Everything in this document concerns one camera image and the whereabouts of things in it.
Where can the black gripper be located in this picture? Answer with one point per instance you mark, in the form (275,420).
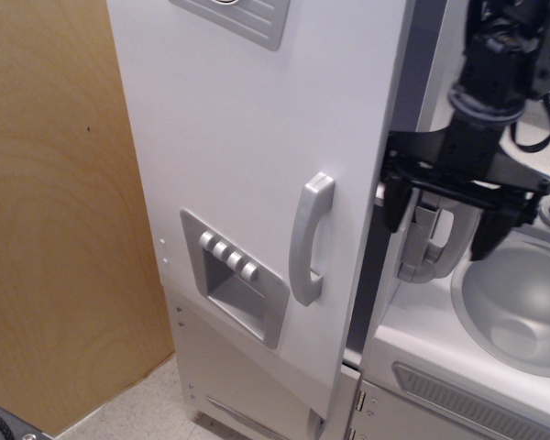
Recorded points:
(464,162)

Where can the grey fridge door handle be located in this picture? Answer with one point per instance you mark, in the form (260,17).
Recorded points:
(315,202)

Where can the white toy fridge door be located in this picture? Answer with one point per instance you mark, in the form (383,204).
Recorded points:
(234,106)

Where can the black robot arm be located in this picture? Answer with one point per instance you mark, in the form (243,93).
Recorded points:
(507,64)

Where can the grey toy telephone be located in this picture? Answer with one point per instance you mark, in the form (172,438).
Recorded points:
(437,239)

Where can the grey toy sink basin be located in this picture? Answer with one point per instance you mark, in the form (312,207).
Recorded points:
(503,301)

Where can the white toy kitchen cabinet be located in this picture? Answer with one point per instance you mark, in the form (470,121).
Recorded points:
(417,325)

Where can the grey oven vent panel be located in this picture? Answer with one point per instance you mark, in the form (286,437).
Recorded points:
(467,406)

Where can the grey ice dispenser panel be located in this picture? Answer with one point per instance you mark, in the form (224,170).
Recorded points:
(244,289)

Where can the white lower freezer door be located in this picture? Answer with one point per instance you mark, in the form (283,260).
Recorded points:
(218,379)

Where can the plywood board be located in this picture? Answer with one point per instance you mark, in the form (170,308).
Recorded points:
(82,313)

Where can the black equipment corner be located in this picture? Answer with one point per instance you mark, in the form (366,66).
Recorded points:
(12,427)

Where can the grey lower door handle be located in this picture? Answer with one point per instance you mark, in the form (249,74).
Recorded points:
(315,425)

